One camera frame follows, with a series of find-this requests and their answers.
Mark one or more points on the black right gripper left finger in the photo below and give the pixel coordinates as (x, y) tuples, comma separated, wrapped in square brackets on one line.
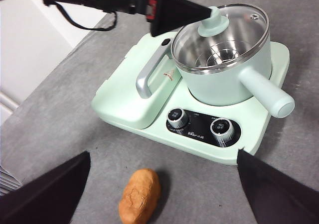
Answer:
[(45, 199)]

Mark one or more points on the silver control knob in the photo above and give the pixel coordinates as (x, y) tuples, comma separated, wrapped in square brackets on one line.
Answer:
[(220, 128), (176, 116)]

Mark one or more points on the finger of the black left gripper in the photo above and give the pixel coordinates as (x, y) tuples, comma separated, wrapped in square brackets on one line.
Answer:
[(174, 15)]

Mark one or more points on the brown potato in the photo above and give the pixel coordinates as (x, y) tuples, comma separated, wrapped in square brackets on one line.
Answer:
[(139, 196)]

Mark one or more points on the mint green cooker base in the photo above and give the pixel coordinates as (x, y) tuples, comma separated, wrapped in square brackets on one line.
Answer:
[(254, 124)]

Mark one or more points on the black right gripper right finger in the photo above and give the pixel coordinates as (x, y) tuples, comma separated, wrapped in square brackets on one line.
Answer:
[(279, 199)]

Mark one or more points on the glass lid with green knob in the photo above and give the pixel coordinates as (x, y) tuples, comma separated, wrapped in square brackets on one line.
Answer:
[(249, 30)]

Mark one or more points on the mint green hinged griddle cover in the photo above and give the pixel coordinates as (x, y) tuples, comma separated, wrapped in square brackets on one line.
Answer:
[(119, 102)]

